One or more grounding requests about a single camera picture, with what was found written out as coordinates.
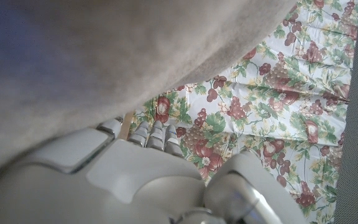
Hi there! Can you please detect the floral fruit print backdrop cloth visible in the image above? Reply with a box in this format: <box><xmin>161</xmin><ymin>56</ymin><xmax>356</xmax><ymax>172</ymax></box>
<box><xmin>129</xmin><ymin>0</ymin><xmax>358</xmax><ymax>224</ymax></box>

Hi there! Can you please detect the beige wool coat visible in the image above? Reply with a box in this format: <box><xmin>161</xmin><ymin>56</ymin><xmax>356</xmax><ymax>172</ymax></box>
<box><xmin>0</xmin><ymin>0</ymin><xmax>298</xmax><ymax>184</ymax></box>

